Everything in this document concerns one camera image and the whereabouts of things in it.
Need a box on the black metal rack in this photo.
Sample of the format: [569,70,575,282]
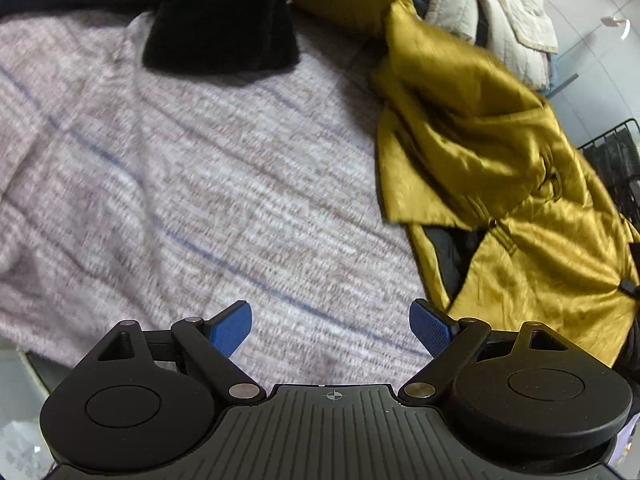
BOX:
[577,117,640,226]

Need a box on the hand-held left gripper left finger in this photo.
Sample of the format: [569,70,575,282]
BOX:
[95,300,267,405]

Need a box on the pinkish grey woven blanket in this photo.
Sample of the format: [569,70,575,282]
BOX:
[0,7,436,378]

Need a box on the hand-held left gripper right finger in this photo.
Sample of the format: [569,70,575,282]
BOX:
[399,298,571,405]

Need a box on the yellow jacket with black fur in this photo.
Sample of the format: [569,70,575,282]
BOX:
[142,0,640,368]

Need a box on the white padded coat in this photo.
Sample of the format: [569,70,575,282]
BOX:
[425,0,559,92]

